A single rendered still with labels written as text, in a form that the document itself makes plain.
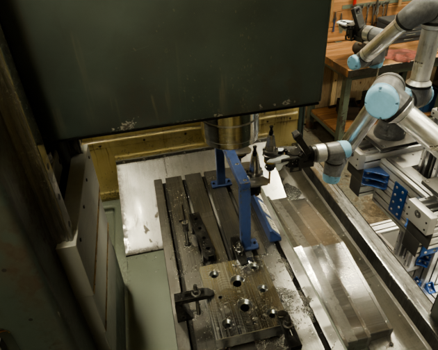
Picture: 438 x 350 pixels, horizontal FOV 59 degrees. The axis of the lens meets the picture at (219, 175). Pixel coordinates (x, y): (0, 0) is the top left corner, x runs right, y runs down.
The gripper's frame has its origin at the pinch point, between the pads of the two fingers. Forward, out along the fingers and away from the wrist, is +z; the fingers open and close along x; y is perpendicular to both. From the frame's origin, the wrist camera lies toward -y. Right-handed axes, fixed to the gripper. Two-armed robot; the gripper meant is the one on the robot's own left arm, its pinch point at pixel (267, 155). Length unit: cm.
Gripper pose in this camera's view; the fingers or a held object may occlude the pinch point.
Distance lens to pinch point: 157.6
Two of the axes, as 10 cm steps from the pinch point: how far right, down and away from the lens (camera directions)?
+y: 0.4, 8.3, 5.6
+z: -9.8, 1.5, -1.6
